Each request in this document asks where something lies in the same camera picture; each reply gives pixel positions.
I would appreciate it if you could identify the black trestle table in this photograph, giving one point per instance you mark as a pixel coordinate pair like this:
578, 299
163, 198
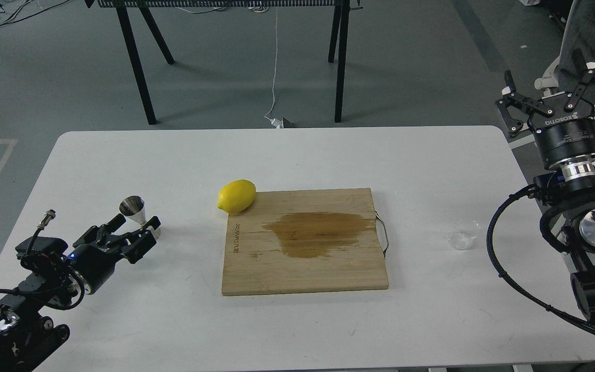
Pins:
177, 31

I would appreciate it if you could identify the small clear glass cup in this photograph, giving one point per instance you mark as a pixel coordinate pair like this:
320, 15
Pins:
464, 234

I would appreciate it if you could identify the white office chair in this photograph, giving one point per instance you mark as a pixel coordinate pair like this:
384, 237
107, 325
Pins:
550, 94

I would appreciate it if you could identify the bamboo cutting board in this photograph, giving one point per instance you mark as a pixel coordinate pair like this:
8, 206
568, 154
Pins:
306, 241

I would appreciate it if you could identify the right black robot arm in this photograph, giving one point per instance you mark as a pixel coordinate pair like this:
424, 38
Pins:
568, 226

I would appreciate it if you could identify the steel double jigger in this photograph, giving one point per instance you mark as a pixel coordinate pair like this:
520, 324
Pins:
134, 209

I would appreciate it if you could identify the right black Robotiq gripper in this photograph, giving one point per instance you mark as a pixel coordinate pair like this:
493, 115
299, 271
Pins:
560, 134

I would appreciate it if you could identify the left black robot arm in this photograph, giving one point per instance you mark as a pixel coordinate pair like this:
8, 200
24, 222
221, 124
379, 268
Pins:
60, 281

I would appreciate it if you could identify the yellow lemon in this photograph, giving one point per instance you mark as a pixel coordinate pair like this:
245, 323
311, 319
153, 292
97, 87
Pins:
236, 196

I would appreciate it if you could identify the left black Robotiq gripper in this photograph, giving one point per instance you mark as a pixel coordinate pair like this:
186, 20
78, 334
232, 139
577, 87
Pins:
94, 261

